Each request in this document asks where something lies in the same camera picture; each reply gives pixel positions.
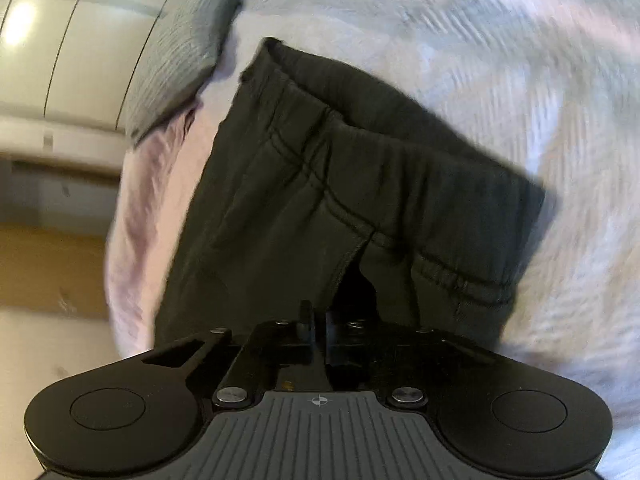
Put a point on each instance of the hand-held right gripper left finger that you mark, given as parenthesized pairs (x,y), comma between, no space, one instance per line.
(250,360)

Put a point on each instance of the cream wardrobe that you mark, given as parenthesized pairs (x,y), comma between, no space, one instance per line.
(75,35)

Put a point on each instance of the black pants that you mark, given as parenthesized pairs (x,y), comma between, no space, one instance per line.
(300,185)

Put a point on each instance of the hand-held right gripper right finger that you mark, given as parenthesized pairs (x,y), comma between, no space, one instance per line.
(350,347)

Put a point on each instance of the checked small pillow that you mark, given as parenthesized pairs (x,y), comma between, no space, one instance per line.
(185,50)

